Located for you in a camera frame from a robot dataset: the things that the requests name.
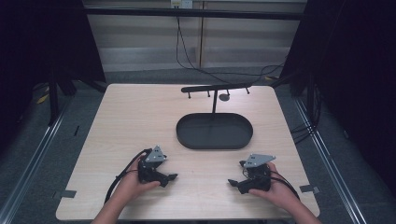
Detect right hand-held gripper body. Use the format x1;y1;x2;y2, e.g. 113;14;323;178
238;153;277;193

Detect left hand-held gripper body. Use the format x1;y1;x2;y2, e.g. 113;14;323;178
137;145;168;185

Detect person's left hand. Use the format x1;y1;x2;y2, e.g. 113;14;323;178
115;161;162;203

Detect person's right hand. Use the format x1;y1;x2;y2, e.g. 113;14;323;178
247;161;302;213

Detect grey tape strip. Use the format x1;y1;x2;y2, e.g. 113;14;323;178
51;189;78;200
299;184;320;194

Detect black hook stand with tray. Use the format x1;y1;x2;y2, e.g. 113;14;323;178
176;82;254;150

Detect black metal stand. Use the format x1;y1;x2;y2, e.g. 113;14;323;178
46;69;108;127

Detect yellow floor tape piece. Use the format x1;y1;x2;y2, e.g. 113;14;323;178
35;92;50;105

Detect dark curtain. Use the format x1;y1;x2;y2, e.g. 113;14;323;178
0;0;106;157
279;0;396;200

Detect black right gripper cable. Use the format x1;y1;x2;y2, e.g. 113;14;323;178
269;170;301;200

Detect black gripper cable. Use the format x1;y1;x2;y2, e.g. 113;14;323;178
269;170;301;200
104;147;153;203

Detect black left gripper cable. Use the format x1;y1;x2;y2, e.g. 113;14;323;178
104;147;153;203

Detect black floor cable bundle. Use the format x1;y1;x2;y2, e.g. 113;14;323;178
290;73;322;145

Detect aluminium floor rail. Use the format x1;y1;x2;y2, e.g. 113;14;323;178
292;96;369;224
0;104;73;224

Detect black hanging wall cable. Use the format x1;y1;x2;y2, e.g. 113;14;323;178
175;15;287;86

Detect black horizontal frame bar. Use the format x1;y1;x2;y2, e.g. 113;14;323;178
83;7;308;21

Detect white wall socket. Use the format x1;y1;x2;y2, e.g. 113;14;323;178
170;0;194;9

